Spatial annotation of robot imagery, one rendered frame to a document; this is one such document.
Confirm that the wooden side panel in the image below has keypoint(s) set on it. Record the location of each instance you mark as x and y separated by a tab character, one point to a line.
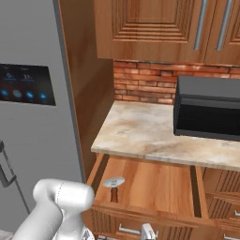
87	93

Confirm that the open wooden drawer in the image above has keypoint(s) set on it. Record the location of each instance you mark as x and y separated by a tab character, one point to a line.
150	187

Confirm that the black microwave oven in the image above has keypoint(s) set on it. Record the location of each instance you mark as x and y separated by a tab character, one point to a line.
206	109

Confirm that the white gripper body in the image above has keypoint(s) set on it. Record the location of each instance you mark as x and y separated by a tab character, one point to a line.
146	232

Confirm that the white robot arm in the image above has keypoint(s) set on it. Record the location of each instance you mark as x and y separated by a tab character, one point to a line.
59	200

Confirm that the grey fridge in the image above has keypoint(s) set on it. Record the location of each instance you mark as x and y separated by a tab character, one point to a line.
34	140

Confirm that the narrow wooden cupboard door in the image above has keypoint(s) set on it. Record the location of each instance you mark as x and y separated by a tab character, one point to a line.
229	53

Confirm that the wide wooden cupboard door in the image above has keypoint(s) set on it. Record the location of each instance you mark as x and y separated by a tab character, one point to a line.
146	28

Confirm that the wooden drawer front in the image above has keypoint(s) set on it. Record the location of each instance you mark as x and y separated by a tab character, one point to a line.
223	200
229	232

